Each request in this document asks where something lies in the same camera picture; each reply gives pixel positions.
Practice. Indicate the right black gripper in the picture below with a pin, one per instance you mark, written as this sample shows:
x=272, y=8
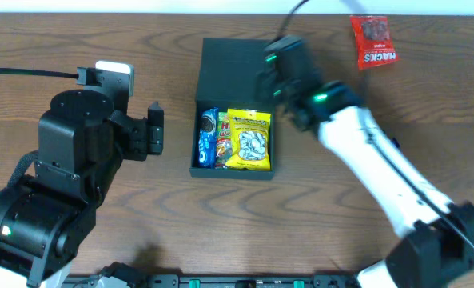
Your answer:
x=283, y=52

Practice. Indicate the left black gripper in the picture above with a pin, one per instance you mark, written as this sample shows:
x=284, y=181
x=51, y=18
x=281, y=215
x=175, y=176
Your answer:
x=155, y=130

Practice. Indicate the blue Oreo cookie pack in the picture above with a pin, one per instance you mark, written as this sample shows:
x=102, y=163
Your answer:
x=207, y=141

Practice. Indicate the black gift box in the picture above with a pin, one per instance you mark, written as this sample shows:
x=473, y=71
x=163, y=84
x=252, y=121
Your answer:
x=230, y=76

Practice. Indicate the yellow seeds snack bag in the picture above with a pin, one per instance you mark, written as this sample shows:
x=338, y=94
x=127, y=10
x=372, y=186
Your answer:
x=249, y=135

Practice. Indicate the green Haribo gummy bag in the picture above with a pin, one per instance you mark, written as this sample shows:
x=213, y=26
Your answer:
x=224, y=145

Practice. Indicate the red Hacks candy bag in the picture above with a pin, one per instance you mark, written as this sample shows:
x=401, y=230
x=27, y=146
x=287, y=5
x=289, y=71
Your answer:
x=373, y=41

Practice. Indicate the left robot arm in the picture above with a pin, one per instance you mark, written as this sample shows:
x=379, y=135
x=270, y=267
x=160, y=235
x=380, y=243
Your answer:
x=49, y=204

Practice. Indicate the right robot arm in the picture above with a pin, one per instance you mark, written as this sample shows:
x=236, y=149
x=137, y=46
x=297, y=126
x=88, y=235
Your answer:
x=436, y=235

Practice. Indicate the blue Dairy Milk chocolate bar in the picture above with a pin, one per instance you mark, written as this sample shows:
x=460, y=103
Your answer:
x=395, y=143

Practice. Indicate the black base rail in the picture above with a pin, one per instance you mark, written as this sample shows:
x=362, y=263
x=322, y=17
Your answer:
x=120, y=275

